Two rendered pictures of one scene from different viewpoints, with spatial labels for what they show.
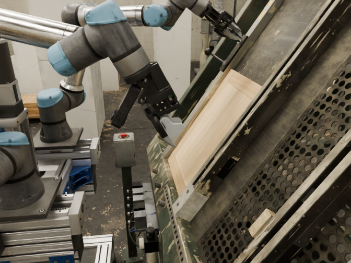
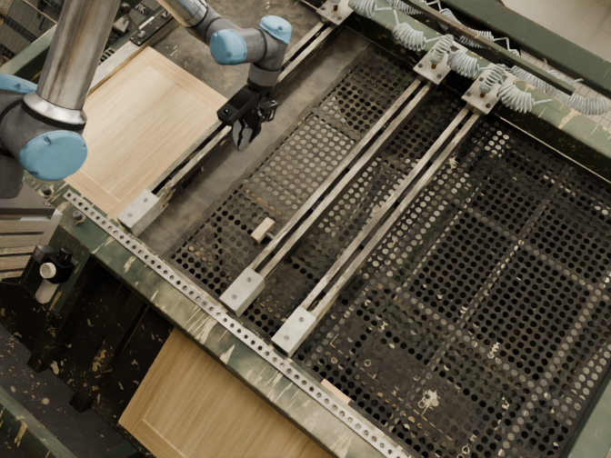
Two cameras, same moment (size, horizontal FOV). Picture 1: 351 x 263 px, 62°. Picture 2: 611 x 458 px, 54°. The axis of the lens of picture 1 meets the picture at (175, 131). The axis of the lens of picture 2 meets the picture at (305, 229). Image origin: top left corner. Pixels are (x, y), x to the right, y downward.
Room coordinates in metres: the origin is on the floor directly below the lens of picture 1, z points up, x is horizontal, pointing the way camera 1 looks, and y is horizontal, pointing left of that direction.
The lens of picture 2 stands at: (-0.23, 1.32, 1.58)
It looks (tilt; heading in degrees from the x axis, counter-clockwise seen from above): 13 degrees down; 295
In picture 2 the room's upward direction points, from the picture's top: 32 degrees clockwise
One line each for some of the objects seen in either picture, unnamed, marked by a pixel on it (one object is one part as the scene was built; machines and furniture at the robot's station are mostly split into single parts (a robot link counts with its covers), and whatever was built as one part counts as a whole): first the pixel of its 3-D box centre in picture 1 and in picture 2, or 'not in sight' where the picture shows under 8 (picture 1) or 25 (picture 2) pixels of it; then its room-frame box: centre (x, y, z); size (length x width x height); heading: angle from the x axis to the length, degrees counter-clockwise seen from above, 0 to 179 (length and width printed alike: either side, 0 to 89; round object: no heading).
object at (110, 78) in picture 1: (104, 71); not in sight; (6.15, 1.50, 0.36); 0.58 x 0.45 x 0.72; 97
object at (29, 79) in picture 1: (44, 82); not in sight; (5.23, 2.39, 0.36); 0.80 x 0.58 x 0.72; 7
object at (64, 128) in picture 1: (55, 127); not in sight; (1.32, 0.59, 1.09); 0.15 x 0.15 x 0.10
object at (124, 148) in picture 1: (124, 150); not in sight; (1.56, 0.31, 0.84); 0.12 x 0.12 x 0.18; 10
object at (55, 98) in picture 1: (51, 104); not in sight; (1.33, 0.59, 1.20); 0.13 x 0.12 x 0.14; 162
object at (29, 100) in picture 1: (30, 108); not in sight; (4.34, 2.28, 0.15); 0.61 x 0.52 x 0.31; 7
